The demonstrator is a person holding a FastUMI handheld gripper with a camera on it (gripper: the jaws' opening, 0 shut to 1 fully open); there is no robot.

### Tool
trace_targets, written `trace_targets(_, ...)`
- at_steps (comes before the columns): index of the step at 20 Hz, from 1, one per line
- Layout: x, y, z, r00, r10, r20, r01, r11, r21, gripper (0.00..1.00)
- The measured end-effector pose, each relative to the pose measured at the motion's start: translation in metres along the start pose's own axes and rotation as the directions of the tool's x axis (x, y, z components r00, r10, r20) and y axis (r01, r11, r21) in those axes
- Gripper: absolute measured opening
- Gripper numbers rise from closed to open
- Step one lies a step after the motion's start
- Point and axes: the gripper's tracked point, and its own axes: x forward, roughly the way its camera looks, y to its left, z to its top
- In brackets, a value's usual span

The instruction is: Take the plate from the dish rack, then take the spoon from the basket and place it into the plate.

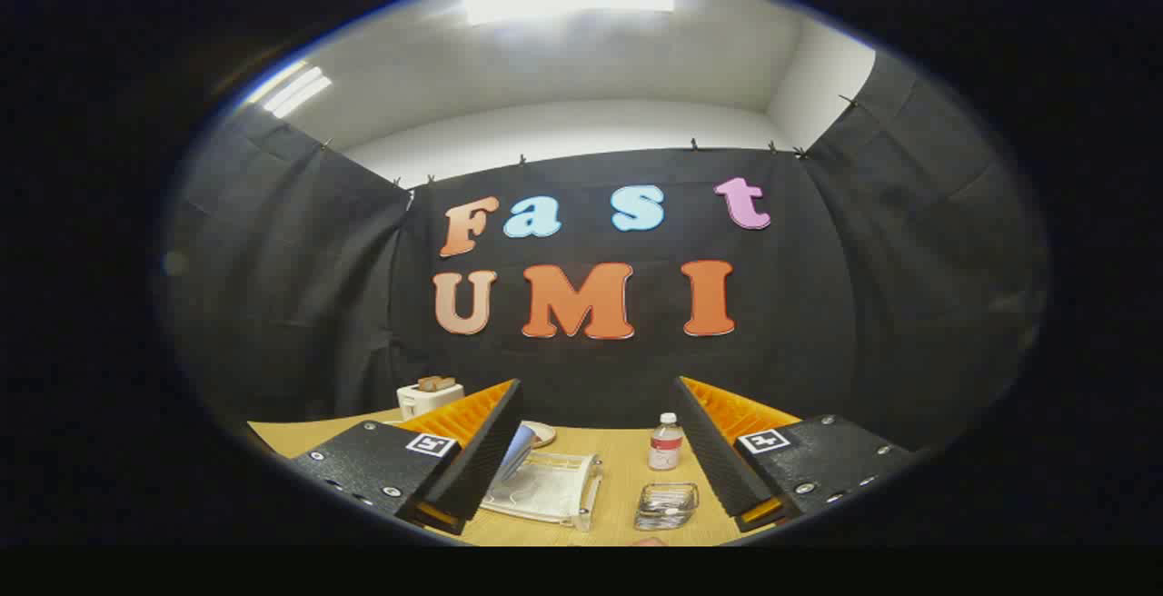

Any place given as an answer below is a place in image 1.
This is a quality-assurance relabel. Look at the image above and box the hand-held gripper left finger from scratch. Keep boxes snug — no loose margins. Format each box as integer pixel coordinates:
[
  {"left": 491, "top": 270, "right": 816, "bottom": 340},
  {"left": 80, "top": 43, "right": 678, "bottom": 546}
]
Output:
[{"left": 289, "top": 378, "right": 525, "bottom": 535}]

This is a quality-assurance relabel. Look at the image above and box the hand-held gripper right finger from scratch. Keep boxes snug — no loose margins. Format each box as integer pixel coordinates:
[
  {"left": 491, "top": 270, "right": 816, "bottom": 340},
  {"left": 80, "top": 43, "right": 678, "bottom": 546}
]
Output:
[{"left": 671, "top": 375, "right": 919, "bottom": 533}]

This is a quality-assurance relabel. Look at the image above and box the blue plate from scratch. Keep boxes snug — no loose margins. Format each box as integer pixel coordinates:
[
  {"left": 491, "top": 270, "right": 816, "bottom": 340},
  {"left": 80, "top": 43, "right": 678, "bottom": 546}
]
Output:
[{"left": 495, "top": 423, "right": 537, "bottom": 485}]

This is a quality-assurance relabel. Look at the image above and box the white wire dish rack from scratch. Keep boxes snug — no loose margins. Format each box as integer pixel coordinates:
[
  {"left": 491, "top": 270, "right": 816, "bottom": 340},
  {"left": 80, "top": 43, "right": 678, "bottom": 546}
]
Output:
[{"left": 479, "top": 451, "right": 604, "bottom": 531}]

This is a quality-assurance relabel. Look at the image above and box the clear wire basket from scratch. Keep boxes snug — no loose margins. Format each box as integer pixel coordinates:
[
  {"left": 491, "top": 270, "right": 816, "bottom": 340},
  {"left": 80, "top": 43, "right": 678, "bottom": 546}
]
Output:
[{"left": 634, "top": 482, "right": 700, "bottom": 531}]

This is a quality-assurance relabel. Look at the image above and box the clear bottle with red label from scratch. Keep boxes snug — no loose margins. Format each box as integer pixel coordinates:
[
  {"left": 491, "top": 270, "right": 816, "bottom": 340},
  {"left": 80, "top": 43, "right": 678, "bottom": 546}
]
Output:
[{"left": 648, "top": 412, "right": 684, "bottom": 472}]

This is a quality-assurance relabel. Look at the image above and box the white toaster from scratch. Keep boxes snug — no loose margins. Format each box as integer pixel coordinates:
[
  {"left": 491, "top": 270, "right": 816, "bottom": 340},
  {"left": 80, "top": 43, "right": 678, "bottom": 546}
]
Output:
[{"left": 397, "top": 382, "right": 465, "bottom": 422}]

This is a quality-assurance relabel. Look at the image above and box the black backdrop cloth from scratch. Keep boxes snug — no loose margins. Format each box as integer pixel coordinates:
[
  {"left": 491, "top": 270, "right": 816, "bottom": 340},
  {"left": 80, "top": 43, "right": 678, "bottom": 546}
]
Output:
[{"left": 164, "top": 51, "right": 1050, "bottom": 452}]

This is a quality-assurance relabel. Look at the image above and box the ceiling light panel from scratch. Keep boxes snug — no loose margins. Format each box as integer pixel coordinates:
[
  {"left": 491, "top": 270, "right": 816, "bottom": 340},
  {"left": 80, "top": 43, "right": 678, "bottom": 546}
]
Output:
[
  {"left": 466, "top": 0, "right": 676, "bottom": 26},
  {"left": 262, "top": 65, "right": 333, "bottom": 119}
]

